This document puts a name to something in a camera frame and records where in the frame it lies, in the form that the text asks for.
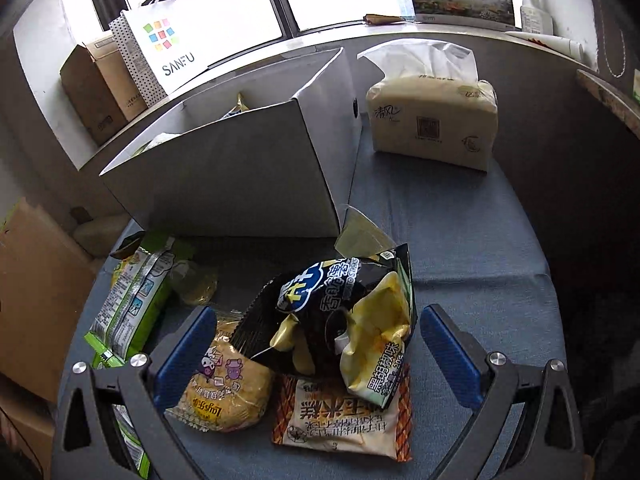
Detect beaded blind cord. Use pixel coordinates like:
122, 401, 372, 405
597, 7, 627, 79

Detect small clear yellow packet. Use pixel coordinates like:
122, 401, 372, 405
170, 260, 219, 307

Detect window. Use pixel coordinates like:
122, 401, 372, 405
55, 0, 526, 46

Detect yellow round bread packet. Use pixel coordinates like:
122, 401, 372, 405
165, 310, 276, 433

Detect white cardboard box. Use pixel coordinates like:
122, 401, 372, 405
99, 47, 363, 238

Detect white bottle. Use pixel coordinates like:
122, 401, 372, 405
520, 0, 555, 36

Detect cream corn cake packet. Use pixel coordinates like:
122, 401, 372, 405
271, 360, 415, 462

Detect black potato chips bag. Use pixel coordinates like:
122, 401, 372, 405
235, 242, 418, 396

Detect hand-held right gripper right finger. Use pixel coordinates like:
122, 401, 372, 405
420, 304, 586, 480

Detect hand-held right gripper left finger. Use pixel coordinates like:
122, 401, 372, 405
52, 305, 218, 480

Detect small tan cardboard box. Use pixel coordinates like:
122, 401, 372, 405
74, 207, 132, 257

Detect large brown cardboard box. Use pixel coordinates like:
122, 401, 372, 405
0, 197, 98, 403

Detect olive foil snack packet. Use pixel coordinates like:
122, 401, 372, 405
334, 205, 396, 261

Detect yellow snack packet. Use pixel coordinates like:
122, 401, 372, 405
222, 91, 251, 120

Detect white tube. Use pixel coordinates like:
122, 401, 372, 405
505, 31, 587, 58

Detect white paper shopping bag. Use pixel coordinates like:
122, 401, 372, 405
109, 0, 211, 108

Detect beige tissue pack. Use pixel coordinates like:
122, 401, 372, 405
357, 39, 501, 175

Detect light green snack packet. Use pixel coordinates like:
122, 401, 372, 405
135, 132, 176, 153

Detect marble shelf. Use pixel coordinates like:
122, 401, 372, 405
576, 69, 640, 138

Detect blue tablecloth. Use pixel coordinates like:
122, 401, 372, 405
57, 115, 568, 480

